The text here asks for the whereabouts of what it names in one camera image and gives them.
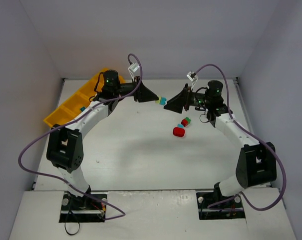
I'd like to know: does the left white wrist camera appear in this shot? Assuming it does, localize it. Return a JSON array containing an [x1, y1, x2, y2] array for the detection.
[[128, 63, 140, 74]]

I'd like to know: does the large red rounded lego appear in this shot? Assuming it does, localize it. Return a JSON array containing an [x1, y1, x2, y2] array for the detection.
[[172, 127, 185, 138]]

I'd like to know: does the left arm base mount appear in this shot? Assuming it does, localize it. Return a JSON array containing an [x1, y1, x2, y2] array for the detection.
[[59, 191, 106, 223]]

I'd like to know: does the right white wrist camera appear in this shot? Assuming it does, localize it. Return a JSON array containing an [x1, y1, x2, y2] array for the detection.
[[187, 71, 198, 83]]

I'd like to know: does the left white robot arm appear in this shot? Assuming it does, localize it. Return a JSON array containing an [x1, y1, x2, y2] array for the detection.
[[46, 69, 158, 199]]

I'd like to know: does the red and green brick stack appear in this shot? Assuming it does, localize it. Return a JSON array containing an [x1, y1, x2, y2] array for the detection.
[[181, 117, 191, 127]]

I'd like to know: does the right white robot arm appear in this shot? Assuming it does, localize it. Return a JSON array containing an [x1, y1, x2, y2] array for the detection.
[[164, 80, 277, 197]]

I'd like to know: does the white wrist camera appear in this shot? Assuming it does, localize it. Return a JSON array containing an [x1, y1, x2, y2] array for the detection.
[[128, 63, 140, 74], [187, 71, 198, 83]]

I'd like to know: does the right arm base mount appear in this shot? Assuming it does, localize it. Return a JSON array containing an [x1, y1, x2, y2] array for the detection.
[[196, 191, 246, 221]]

